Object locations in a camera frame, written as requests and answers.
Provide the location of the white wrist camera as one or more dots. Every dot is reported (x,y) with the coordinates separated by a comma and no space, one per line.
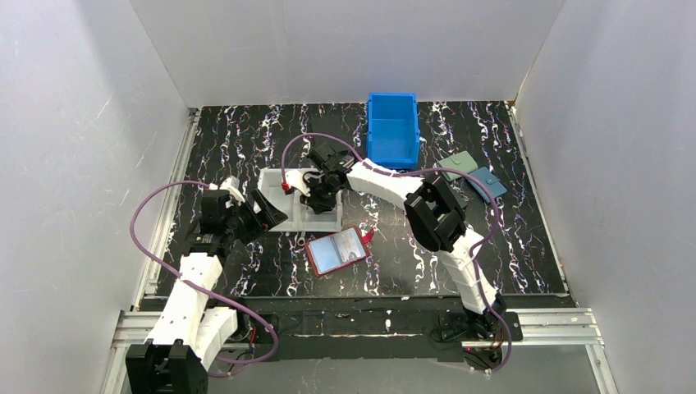
(230,184)
(293,180)

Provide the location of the white divided tray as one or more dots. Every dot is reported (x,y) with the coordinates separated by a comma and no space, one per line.
(300,217)

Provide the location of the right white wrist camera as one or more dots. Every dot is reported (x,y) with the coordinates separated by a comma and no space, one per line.
(293,180)

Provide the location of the green card holder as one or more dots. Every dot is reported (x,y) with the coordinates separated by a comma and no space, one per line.
(461,161)

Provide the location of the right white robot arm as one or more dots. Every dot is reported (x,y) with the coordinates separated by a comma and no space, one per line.
(433,210)

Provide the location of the red card holder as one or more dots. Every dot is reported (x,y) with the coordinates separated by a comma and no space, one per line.
(338,250)

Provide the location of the blue plastic bin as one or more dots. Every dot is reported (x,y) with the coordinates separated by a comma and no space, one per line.
(393,135)

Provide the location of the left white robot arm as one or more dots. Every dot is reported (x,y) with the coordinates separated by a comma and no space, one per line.
(195,322)

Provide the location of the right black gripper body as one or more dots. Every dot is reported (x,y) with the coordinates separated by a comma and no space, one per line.
(319,192)

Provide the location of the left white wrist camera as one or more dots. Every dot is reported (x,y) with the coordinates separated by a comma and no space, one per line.
(230,184)

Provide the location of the black foam pad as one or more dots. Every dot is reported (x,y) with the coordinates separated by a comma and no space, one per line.
(328,130)

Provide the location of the blue card holder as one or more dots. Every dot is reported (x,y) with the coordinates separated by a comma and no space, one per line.
(492,183)

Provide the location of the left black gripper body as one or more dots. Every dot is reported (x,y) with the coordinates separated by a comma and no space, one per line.
(255,216)

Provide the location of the aluminium frame rail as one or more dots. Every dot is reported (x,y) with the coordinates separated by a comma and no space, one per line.
(539,327)

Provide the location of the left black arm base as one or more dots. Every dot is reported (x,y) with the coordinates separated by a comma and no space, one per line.
(250,332)

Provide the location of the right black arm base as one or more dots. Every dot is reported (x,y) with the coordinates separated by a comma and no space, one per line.
(485,339)

